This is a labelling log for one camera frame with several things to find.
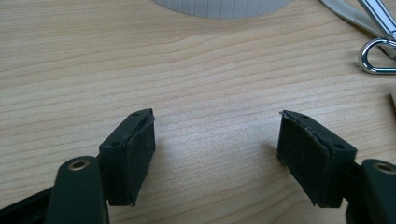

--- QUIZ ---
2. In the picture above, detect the silver metal carabiner clip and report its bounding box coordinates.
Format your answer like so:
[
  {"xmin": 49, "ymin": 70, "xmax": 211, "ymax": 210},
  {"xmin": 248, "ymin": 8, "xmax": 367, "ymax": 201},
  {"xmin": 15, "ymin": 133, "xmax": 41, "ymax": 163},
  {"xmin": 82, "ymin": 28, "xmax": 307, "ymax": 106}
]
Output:
[{"xmin": 318, "ymin": 0, "xmax": 396, "ymax": 60}]

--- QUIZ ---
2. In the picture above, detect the silver metal carabiner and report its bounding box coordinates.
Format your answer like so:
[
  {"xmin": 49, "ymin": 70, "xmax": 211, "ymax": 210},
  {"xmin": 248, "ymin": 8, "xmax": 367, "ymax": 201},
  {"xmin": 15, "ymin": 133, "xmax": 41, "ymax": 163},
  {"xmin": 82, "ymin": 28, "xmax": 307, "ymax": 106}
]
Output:
[{"xmin": 358, "ymin": 0, "xmax": 396, "ymax": 76}]

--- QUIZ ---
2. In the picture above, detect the white ribbed round container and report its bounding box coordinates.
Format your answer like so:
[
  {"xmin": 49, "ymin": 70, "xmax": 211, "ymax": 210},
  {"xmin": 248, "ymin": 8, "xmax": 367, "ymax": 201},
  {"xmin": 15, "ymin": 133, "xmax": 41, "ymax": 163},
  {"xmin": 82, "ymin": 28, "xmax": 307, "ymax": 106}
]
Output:
[{"xmin": 152, "ymin": 0, "xmax": 294, "ymax": 20}]

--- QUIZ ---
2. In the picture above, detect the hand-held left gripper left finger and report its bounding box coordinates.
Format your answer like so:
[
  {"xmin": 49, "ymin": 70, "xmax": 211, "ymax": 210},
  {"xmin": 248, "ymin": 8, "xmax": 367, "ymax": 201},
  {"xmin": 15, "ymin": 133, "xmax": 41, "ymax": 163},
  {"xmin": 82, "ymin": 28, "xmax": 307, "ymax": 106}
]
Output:
[{"xmin": 44, "ymin": 107, "xmax": 157, "ymax": 224}]

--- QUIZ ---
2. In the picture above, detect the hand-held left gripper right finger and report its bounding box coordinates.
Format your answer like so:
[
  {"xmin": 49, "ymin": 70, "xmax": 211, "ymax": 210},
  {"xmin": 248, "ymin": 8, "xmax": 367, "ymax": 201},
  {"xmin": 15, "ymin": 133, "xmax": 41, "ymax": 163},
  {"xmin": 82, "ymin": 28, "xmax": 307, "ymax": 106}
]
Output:
[{"xmin": 276, "ymin": 109, "xmax": 396, "ymax": 224}]

